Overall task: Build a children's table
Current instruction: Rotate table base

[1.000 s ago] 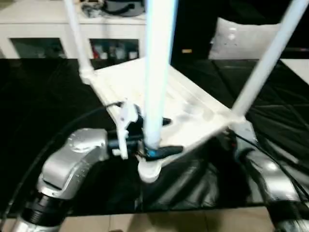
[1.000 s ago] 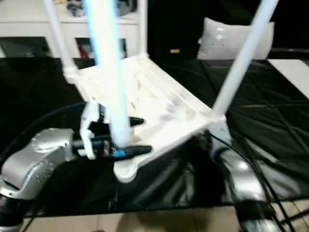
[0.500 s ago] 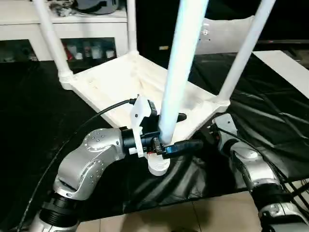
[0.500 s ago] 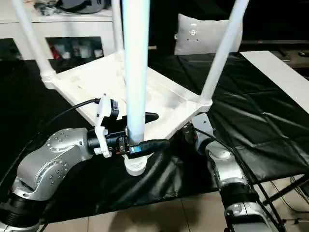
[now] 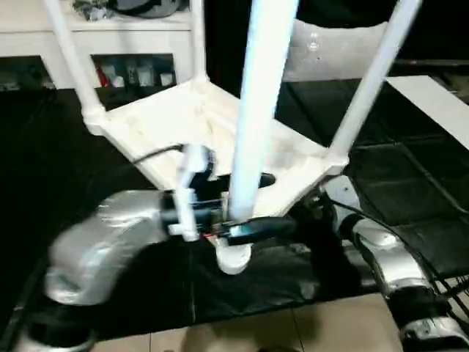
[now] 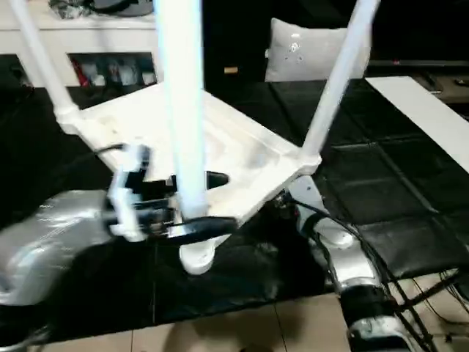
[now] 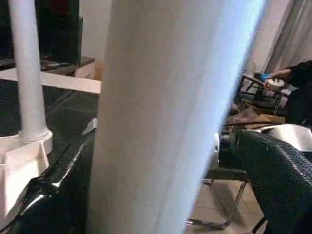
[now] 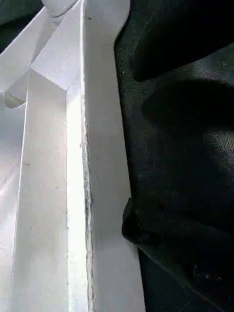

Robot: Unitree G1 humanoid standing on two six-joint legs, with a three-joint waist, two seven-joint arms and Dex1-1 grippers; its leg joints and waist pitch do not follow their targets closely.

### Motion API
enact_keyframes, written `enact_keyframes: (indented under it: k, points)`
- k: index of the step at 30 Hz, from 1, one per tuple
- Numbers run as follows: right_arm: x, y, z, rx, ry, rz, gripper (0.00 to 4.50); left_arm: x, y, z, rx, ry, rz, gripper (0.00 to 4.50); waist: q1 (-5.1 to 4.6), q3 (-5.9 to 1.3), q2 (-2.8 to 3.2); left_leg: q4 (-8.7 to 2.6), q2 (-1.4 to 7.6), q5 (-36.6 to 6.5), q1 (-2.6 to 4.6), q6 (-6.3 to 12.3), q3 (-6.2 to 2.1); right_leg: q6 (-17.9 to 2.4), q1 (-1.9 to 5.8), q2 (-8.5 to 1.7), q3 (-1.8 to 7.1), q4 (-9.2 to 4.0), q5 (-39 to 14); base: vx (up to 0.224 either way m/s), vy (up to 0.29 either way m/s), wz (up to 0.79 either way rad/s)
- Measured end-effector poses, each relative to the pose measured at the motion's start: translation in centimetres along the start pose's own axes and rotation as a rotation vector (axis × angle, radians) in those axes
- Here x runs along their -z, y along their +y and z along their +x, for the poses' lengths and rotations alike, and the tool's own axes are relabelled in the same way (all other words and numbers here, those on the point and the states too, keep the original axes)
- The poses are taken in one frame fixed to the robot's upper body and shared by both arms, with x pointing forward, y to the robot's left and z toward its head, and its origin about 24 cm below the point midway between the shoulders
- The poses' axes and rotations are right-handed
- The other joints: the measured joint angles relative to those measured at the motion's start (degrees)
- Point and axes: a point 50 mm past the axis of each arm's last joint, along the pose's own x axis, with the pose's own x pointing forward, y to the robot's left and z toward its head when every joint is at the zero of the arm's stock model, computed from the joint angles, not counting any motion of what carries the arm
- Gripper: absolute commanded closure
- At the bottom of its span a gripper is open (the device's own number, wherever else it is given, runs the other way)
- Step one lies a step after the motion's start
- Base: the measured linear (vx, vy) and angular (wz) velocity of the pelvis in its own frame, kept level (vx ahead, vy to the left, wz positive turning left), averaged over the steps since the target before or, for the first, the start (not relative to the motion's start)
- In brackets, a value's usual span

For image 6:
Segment white plastic table top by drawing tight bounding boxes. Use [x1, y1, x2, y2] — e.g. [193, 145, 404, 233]
[57, 84, 323, 276]

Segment black work mat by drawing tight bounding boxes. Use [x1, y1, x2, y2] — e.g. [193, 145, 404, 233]
[0, 59, 469, 345]

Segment grey pillow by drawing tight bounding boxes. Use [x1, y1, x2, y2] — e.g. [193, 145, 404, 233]
[265, 18, 372, 83]

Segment black metal bar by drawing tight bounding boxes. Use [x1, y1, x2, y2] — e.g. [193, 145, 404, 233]
[396, 273, 469, 310]

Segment white flat board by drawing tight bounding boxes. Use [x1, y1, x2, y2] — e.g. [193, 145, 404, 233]
[363, 75, 469, 153]

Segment white cabinet with glass doors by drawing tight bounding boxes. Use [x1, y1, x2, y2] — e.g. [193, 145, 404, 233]
[0, 0, 159, 90]

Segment grey black bag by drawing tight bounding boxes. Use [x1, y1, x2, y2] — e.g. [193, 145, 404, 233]
[48, 0, 156, 20]

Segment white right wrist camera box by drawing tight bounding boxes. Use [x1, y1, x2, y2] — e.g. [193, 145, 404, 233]
[287, 176, 328, 222]

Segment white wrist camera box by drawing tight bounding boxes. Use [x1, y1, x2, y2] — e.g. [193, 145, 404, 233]
[106, 143, 155, 244]
[287, 176, 328, 222]

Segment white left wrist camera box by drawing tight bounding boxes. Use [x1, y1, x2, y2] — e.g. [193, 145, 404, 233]
[106, 143, 155, 244]

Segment grey floor cables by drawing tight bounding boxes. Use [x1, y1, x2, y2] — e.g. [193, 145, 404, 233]
[432, 270, 469, 327]

